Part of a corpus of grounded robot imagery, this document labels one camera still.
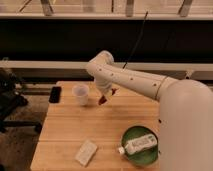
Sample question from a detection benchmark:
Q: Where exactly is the white plastic bottle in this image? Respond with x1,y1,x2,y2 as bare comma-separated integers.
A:
118,134,157,155

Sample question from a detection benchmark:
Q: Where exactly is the black office chair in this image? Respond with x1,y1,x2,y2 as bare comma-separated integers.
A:
0,69,42,133

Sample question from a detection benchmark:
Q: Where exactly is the red pepper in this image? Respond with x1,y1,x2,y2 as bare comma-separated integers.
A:
98,88,117,105

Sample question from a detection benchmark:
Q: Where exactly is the green plate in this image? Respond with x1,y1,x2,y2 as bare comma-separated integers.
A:
121,125,158,167

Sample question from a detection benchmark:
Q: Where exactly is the black hanging cable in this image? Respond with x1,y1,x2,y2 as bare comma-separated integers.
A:
121,10,150,70

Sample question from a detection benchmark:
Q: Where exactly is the beige sponge block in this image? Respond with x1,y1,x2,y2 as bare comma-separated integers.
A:
75,140,98,167

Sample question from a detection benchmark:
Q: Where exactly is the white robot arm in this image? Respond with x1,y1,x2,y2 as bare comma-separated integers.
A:
86,51,213,171

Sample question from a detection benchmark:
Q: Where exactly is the black smartphone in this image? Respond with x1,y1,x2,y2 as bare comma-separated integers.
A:
49,87,61,103

